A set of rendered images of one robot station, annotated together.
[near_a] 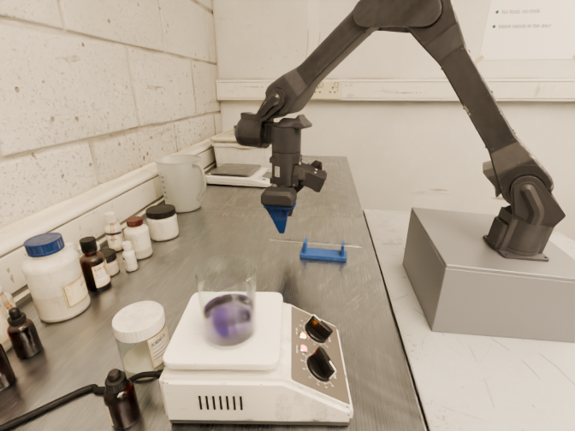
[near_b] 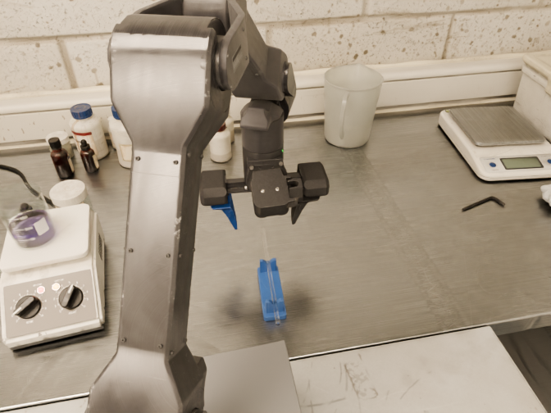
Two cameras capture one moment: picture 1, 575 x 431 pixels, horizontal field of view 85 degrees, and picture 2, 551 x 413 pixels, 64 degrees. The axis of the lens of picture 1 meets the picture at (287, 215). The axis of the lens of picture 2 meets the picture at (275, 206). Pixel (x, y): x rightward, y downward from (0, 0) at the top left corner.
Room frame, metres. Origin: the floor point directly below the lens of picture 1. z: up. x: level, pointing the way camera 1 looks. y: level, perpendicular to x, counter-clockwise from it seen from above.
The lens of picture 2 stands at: (0.48, -0.50, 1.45)
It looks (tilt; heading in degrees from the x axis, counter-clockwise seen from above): 40 degrees down; 73
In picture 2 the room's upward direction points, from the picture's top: straight up
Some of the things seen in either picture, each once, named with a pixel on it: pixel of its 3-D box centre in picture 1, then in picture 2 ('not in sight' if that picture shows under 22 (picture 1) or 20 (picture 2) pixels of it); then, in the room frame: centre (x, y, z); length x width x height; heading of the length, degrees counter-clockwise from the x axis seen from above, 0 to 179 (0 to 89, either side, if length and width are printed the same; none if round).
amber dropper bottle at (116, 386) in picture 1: (120, 394); not in sight; (0.24, 0.18, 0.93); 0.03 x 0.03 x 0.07
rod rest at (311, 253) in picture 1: (323, 249); (270, 286); (0.60, -0.08, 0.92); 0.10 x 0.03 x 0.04; 80
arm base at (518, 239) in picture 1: (519, 231); not in sight; (0.42, -0.34, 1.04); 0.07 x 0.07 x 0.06; 86
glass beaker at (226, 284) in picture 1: (228, 304); (25, 218); (0.28, 0.06, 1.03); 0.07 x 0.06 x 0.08; 174
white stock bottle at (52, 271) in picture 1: (55, 274); (129, 133); (0.43, 0.37, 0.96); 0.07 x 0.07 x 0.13
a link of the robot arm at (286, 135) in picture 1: (287, 132); (261, 120); (0.62, 0.00, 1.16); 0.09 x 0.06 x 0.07; 61
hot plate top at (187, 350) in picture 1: (230, 325); (47, 235); (0.29, 0.07, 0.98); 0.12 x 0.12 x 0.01; 89
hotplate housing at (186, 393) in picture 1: (253, 353); (56, 266); (0.29, 0.04, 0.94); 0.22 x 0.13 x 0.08; 89
